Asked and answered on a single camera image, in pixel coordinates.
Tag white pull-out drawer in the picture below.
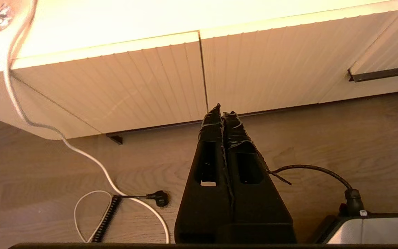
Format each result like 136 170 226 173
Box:
349 3 398 83

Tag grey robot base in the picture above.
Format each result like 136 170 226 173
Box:
315 213 398 245

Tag black coiled cable with plug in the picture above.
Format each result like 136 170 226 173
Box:
90 190 170 243

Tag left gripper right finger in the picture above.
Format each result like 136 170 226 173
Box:
222 111 297 244

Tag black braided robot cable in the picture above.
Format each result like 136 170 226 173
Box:
268 164 365 216

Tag white ribbed cabinet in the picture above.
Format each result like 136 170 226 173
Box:
200 0 398 115
4 31 209 139
0 0 398 140

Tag white ribbed cabinet front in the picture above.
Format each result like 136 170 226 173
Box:
200 0 398 115
4 31 209 139

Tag black cabinet foot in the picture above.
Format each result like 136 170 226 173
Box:
106 133 124 145

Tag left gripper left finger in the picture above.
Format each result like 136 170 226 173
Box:
174 103 234 244

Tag white power cable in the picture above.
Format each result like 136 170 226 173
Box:
3 0 170 244

